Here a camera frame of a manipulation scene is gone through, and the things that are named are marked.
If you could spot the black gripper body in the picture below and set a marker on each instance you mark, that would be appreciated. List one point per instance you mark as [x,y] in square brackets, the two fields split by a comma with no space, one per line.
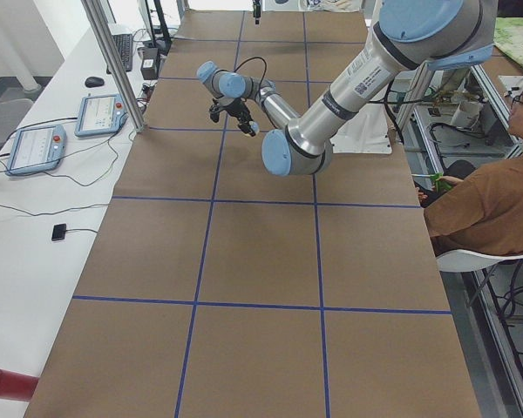
[236,110]

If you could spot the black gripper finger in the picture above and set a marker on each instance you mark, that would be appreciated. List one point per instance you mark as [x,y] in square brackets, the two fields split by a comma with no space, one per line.
[245,128]

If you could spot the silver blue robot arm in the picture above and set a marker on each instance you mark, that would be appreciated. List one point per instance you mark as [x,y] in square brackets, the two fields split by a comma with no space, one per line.
[444,35]

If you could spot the dark brown small box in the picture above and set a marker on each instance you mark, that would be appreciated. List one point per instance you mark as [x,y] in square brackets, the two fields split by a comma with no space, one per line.
[150,63]

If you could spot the black keyboard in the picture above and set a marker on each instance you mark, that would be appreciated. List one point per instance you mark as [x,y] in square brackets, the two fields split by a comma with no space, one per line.
[124,45]

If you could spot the far blue teach pendant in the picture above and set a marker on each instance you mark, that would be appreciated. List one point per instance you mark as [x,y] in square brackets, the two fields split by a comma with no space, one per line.
[100,115]

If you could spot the blue teach pendant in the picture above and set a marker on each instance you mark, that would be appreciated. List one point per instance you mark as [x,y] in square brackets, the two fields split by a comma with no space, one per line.
[36,149]
[100,115]

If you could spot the black computer mouse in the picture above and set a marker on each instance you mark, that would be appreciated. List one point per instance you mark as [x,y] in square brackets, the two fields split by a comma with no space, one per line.
[92,82]

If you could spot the near blue teach pendant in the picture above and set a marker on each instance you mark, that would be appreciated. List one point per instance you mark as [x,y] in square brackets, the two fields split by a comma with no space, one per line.
[36,149]

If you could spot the small black square puck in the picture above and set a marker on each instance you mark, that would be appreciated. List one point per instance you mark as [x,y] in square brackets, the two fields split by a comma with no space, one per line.
[58,232]

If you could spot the white chair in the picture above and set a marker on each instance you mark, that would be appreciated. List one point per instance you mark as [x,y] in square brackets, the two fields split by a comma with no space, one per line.
[463,261]

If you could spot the person in brown shirt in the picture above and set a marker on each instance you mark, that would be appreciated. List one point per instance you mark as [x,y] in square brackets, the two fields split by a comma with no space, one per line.
[483,213]

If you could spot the red cylinder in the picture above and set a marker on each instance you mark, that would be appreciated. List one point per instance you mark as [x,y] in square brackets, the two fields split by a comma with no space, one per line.
[17,387]

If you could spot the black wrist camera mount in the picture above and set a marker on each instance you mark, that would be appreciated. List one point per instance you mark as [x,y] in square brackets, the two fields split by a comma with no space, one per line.
[215,110]

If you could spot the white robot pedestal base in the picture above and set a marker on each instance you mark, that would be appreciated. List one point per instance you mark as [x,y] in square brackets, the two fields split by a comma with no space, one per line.
[366,133]

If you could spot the aluminium camera post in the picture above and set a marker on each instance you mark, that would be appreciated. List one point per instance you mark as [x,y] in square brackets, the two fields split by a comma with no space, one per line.
[103,35]

